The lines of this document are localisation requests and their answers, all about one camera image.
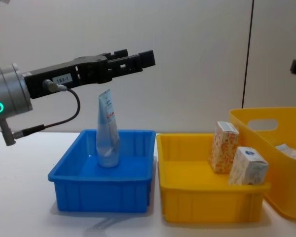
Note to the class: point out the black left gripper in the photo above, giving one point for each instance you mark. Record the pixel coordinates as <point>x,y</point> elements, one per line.
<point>88,70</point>

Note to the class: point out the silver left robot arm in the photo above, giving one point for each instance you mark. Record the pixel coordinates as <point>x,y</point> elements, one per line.
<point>7,96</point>

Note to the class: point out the pale packet with blue print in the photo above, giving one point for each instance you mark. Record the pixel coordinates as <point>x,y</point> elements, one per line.
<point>292,151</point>

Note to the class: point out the white and blue squeeze tube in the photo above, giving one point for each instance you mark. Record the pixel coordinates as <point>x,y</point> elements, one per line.
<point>107,138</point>

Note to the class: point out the orange patterned white carton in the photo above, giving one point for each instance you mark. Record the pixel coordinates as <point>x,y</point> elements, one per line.
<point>223,150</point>

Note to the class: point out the blue patterned white carton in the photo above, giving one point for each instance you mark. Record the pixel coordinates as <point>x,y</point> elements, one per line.
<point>247,168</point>

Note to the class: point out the blue plastic bin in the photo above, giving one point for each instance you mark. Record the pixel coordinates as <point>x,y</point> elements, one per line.
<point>101,195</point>

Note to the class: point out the yellow plastic bin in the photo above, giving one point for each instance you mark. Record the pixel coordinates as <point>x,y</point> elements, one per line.
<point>199,205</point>

